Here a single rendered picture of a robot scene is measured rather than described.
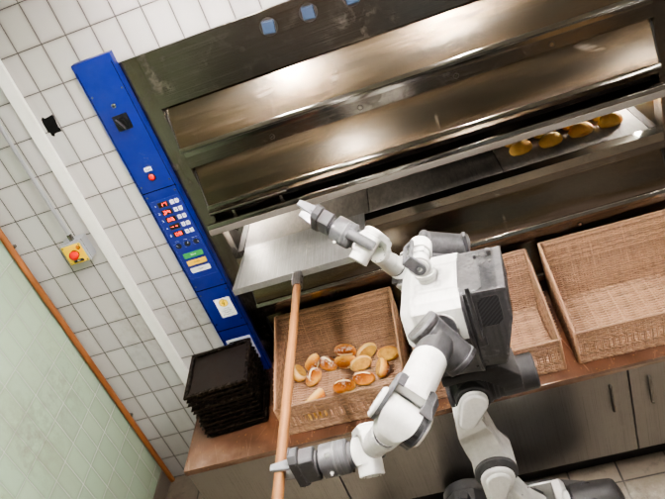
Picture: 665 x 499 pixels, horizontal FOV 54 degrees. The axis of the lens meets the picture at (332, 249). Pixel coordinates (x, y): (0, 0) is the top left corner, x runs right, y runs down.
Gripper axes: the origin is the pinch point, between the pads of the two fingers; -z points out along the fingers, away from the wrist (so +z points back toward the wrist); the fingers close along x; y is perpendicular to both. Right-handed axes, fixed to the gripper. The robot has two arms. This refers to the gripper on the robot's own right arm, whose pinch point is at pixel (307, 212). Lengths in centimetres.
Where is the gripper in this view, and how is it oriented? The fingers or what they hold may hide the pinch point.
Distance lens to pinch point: 215.0
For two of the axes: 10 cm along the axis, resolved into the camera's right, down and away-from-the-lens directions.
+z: 8.5, 4.7, -2.2
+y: -5.2, 7.9, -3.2
